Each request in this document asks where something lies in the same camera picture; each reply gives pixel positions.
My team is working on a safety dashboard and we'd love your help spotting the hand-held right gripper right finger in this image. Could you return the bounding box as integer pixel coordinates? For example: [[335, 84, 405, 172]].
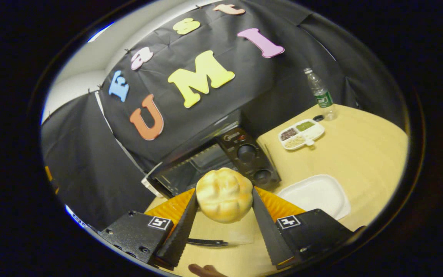
[[252, 187, 355, 269]]

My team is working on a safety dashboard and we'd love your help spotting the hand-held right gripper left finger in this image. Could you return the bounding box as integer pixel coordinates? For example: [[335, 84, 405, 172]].
[[98, 188, 200, 269]]

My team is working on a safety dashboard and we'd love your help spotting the golden bread bun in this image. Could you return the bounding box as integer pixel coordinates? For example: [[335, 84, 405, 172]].
[[196, 167, 253, 224]]

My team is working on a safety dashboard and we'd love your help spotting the black electric oven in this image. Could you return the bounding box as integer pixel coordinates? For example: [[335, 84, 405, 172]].
[[147, 122, 281, 247]]

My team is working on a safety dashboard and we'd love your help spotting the black backdrop cloth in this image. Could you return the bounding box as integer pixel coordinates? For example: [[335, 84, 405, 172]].
[[41, 0, 406, 231]]

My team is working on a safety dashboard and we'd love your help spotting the white toaster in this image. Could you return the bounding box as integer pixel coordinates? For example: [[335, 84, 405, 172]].
[[142, 177, 163, 198]]

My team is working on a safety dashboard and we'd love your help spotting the white square plate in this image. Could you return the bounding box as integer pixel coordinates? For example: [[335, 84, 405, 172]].
[[277, 174, 351, 220]]

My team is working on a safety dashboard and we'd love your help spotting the white divided snack dish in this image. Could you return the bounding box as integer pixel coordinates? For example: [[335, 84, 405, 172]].
[[278, 119, 326, 150]]

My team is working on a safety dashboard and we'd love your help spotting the clear plastic water bottle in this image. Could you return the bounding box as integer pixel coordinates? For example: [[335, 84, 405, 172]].
[[303, 68, 338, 121]]

